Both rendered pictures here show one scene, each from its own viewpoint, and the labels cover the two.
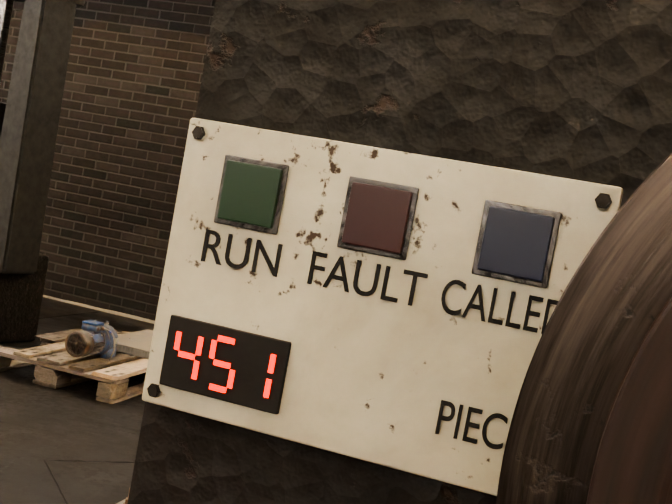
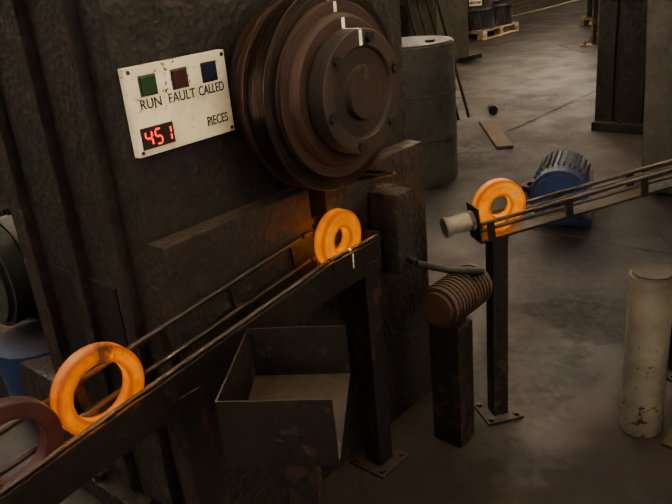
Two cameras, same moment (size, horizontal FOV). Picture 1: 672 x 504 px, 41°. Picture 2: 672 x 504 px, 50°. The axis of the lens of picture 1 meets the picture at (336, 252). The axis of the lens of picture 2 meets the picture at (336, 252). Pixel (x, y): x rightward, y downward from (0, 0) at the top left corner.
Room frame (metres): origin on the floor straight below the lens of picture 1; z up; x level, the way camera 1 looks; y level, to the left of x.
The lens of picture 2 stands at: (-0.42, 1.25, 1.40)
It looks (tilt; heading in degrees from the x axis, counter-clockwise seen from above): 22 degrees down; 296
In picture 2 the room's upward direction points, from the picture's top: 6 degrees counter-clockwise
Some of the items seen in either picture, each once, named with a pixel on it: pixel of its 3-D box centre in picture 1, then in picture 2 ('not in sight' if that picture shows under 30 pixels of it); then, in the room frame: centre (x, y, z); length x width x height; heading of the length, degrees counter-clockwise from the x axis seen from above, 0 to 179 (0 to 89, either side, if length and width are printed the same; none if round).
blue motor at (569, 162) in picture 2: not in sight; (562, 185); (0.07, -2.59, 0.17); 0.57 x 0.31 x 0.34; 93
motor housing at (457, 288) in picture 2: not in sight; (459, 355); (0.10, -0.59, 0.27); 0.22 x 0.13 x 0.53; 73
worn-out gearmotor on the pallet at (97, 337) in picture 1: (102, 338); not in sight; (4.86, 1.16, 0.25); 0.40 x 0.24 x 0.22; 163
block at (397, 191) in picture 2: not in sight; (391, 229); (0.27, -0.55, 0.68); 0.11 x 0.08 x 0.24; 163
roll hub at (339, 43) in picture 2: not in sight; (358, 92); (0.23, -0.29, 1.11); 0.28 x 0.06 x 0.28; 73
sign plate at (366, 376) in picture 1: (366, 302); (180, 101); (0.53, -0.02, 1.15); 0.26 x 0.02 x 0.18; 73
